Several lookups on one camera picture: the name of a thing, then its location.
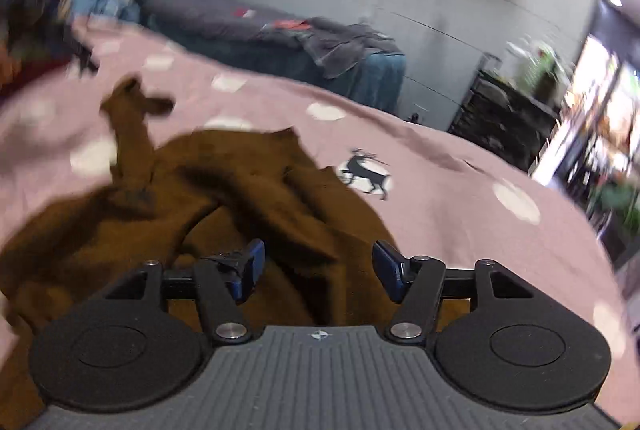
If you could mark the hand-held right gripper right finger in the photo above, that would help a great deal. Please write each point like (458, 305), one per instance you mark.
(386, 270)

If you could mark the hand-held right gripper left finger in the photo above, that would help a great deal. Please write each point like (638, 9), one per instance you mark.
(251, 266)

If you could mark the brown small garment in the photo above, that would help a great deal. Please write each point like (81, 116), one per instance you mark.
(260, 200)

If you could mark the pile of mixed clothes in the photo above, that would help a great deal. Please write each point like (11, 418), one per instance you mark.
(35, 5)

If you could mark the black drawer cabinet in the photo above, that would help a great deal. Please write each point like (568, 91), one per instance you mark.
(500, 120)

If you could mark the green plant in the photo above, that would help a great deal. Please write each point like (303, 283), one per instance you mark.
(545, 65)

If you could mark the glass door display cabinet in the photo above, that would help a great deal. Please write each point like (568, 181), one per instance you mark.
(600, 110)

